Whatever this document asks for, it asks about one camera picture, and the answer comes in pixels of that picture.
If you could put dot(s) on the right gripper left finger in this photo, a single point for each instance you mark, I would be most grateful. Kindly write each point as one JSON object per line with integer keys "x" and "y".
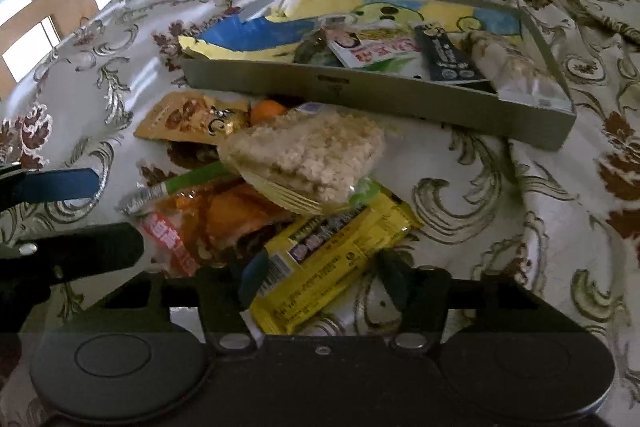
{"x": 223, "y": 294}

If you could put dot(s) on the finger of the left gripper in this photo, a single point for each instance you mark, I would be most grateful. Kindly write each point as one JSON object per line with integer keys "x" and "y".
{"x": 52, "y": 259}
{"x": 19, "y": 184}

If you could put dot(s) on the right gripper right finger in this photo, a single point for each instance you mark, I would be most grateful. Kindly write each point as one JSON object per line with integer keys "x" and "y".
{"x": 419, "y": 295}

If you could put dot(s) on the orange fruit snack bag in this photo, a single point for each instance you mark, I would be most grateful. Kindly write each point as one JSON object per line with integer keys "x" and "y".
{"x": 210, "y": 225}

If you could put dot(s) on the green white stick packet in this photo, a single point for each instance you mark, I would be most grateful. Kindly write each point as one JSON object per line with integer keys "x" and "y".
{"x": 135, "y": 202}

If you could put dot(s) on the yellow snack bar packet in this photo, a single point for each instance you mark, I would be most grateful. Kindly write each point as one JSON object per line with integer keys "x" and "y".
{"x": 314, "y": 260}

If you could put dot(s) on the rice cracker clear packet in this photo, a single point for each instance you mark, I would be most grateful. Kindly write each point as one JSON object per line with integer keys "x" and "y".
{"x": 306, "y": 163}

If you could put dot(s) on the dark blue milk powder sachet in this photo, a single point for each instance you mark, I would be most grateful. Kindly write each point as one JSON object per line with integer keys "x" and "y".
{"x": 444, "y": 61}

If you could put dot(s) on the clear nut bar packet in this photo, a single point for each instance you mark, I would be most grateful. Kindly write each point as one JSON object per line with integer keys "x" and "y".
{"x": 514, "y": 75}

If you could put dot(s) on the white green noodle snack pouch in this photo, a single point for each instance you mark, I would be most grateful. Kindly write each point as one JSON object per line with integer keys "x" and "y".
{"x": 387, "y": 50}

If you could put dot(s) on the dark seaweed snack packet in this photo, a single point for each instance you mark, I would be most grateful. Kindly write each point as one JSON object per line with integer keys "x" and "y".
{"x": 314, "y": 50}

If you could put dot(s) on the floral satin bed quilt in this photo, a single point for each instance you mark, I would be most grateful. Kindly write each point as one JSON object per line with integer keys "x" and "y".
{"x": 563, "y": 224}

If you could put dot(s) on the golden brown snack packet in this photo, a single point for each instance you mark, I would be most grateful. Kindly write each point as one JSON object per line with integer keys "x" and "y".
{"x": 193, "y": 117}

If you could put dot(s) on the small orange fruit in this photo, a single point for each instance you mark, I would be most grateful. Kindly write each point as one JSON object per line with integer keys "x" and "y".
{"x": 266, "y": 110}

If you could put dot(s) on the grey cardboard tray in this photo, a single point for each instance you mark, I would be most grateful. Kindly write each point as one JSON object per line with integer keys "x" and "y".
{"x": 472, "y": 105}

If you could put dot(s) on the colourful cartoon drawing liner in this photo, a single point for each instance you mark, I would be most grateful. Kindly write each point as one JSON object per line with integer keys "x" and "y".
{"x": 272, "y": 34}

